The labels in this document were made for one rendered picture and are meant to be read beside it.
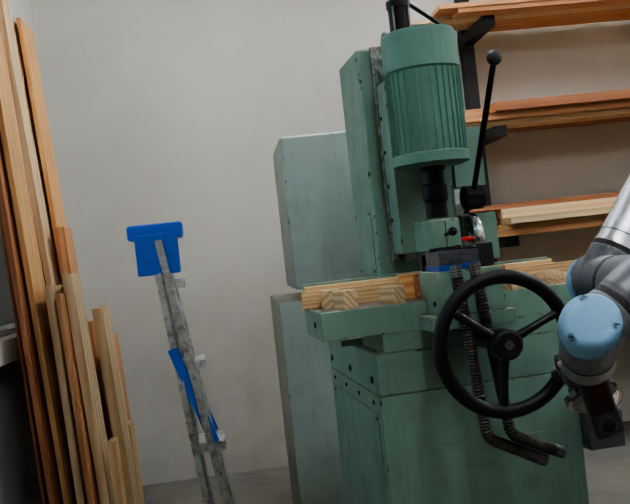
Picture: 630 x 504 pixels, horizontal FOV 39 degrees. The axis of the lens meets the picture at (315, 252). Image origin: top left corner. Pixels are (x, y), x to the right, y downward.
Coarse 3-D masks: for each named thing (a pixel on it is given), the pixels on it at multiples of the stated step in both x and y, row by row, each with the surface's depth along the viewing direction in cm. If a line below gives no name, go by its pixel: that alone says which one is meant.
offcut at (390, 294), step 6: (378, 288) 190; (384, 288) 189; (390, 288) 188; (396, 288) 188; (402, 288) 189; (384, 294) 189; (390, 294) 188; (396, 294) 188; (402, 294) 189; (384, 300) 189; (390, 300) 188; (396, 300) 188; (402, 300) 189
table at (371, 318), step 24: (552, 288) 193; (312, 312) 194; (336, 312) 185; (360, 312) 186; (384, 312) 187; (408, 312) 188; (504, 312) 181; (528, 312) 192; (336, 336) 185; (360, 336) 186
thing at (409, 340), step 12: (504, 324) 191; (516, 324) 191; (528, 324) 192; (552, 324) 193; (372, 336) 196; (384, 336) 187; (396, 336) 187; (408, 336) 187; (420, 336) 188; (432, 336) 188; (456, 336) 189; (384, 348) 187; (396, 348) 187; (408, 348) 187; (420, 348) 188
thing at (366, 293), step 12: (540, 264) 209; (552, 264) 209; (564, 264) 210; (336, 288) 201; (348, 288) 201; (360, 288) 202; (372, 288) 202; (312, 300) 200; (360, 300) 202; (372, 300) 202
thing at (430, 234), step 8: (416, 224) 211; (424, 224) 205; (432, 224) 201; (440, 224) 201; (448, 224) 201; (456, 224) 201; (416, 232) 212; (424, 232) 206; (432, 232) 201; (440, 232) 201; (416, 240) 213; (424, 240) 206; (432, 240) 201; (440, 240) 201; (448, 240) 201; (456, 240) 201; (416, 248) 214; (424, 248) 207; (432, 248) 201
